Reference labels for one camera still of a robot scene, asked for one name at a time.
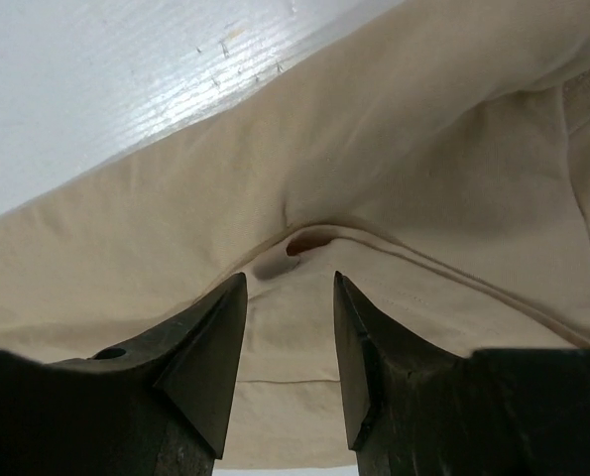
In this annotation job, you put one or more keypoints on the beige t shirt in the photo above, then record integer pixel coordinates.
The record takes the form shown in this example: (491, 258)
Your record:
(439, 157)

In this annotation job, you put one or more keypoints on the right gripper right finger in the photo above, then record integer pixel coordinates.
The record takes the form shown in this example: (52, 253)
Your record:
(412, 408)

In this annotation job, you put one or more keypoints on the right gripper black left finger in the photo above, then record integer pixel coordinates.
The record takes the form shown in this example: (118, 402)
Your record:
(156, 404)

